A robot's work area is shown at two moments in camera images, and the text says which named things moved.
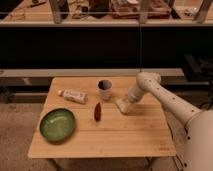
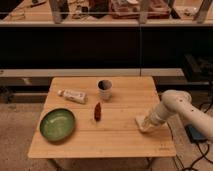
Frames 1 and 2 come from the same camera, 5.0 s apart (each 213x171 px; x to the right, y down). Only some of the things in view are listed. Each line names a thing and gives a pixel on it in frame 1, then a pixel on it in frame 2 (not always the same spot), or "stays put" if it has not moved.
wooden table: x=81 y=120 stays put
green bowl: x=57 y=125 stays put
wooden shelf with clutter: x=105 y=13 stays put
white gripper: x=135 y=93 to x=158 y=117
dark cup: x=105 y=89 stays put
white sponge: x=123 y=105 to x=143 y=122
